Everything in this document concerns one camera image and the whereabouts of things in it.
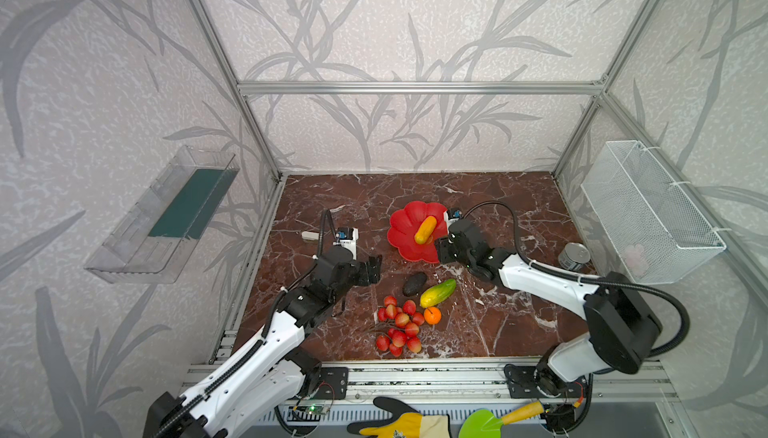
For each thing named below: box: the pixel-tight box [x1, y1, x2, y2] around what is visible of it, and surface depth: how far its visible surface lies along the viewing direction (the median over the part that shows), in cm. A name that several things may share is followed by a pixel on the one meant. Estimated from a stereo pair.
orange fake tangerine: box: [423, 306, 442, 326], surface depth 84 cm
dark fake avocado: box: [402, 272, 427, 297], surface depth 88 cm
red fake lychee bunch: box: [376, 295, 425, 357], surface depth 80 cm
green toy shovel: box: [458, 401, 545, 438], surface depth 69 cm
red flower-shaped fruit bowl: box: [387, 201, 448, 264], surface depth 106 cm
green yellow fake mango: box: [419, 279, 457, 308], surface depth 87 cm
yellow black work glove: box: [347, 397, 451, 438], surface depth 68 cm
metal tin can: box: [558, 242, 591, 271], surface depth 93 cm
